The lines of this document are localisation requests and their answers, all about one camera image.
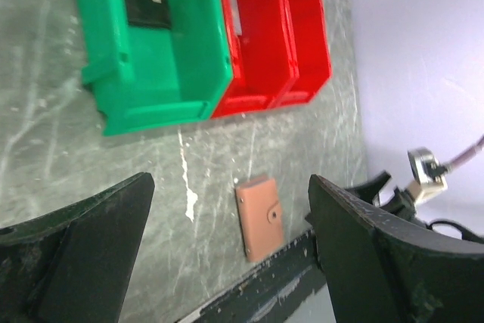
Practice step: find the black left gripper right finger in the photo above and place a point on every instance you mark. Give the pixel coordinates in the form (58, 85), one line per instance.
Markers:
(381, 268)

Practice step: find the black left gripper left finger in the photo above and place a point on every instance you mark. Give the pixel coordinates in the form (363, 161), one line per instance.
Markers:
(75, 263)

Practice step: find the tan leather card holder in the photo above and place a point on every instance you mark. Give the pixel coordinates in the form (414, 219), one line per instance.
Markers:
(260, 214)

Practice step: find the silver purple credit card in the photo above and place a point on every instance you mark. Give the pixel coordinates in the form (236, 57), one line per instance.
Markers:
(236, 17)

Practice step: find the right red plastic bin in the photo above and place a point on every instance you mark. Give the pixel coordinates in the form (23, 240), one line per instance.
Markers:
(309, 51)

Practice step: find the red plastic bin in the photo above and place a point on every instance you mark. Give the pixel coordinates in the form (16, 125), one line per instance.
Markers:
(260, 57)
(309, 51)

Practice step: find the middle red plastic bin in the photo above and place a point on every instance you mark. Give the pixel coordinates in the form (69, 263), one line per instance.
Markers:
(260, 57)

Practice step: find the green plastic bin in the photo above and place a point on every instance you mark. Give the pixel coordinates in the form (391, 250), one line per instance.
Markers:
(145, 78)

